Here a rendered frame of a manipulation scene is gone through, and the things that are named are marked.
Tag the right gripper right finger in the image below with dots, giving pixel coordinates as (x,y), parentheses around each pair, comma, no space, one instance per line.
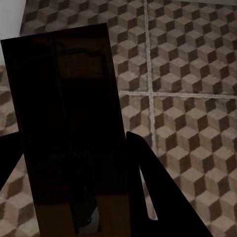
(176,216)

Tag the toilet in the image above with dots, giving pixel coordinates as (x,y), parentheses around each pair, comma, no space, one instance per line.
(11,14)

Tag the mousetrap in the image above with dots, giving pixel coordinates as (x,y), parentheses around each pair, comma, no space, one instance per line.
(66,101)

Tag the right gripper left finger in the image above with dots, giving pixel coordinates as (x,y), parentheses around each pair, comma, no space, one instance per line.
(10,152)

